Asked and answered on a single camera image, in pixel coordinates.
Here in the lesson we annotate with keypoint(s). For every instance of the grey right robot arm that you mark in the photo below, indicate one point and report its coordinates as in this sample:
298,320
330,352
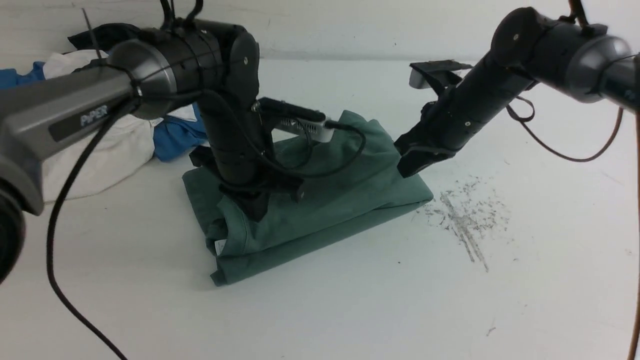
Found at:
576,58

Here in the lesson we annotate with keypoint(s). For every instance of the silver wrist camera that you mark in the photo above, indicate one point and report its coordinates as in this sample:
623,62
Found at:
293,119
437,75

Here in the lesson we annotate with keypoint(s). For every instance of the green long-sleeve top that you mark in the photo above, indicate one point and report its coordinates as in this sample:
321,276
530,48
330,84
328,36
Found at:
366,194

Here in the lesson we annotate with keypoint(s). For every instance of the blue cloth garment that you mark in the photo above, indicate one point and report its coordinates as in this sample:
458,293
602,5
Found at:
172,135

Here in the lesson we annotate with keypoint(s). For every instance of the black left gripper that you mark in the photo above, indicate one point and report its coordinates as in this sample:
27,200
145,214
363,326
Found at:
241,156

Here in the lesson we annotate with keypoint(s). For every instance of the white cloth garment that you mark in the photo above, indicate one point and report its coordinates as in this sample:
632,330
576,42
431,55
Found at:
120,154

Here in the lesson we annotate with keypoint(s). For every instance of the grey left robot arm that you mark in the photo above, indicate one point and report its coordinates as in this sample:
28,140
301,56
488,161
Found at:
212,64

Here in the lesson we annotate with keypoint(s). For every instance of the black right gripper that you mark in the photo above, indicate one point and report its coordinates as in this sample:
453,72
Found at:
458,114

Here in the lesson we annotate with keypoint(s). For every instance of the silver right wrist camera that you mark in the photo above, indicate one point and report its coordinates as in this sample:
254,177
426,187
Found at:
437,75

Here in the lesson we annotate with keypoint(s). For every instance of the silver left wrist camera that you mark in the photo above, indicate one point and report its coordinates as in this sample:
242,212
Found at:
293,119

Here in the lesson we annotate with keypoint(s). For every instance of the black cloth garment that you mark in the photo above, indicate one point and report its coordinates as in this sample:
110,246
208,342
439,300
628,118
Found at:
106,36

